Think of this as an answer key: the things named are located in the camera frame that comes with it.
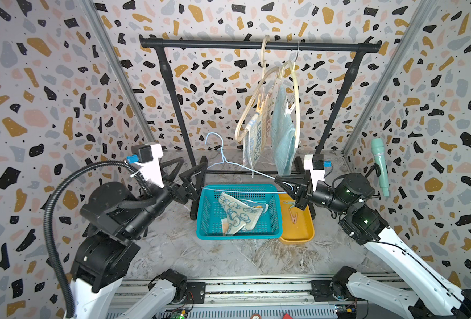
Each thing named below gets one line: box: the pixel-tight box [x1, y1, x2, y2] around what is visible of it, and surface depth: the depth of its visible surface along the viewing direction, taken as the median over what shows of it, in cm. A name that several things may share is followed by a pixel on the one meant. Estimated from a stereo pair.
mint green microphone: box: [370, 137, 390, 198], surface depth 80 cm
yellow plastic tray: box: [278, 192, 315, 244], surface depth 92 cm
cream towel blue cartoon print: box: [218, 192, 269, 236], surface depth 94 cm
